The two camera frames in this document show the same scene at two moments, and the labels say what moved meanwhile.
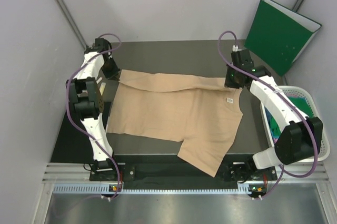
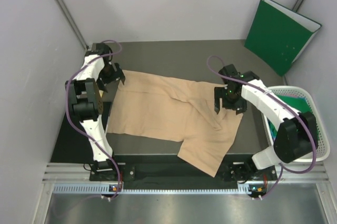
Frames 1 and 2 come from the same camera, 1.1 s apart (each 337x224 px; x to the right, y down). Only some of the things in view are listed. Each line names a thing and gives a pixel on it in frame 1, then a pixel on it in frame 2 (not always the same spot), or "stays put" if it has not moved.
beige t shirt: [203, 117] stays put
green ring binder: [278, 33] stays put
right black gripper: [228, 83] → [240, 106]
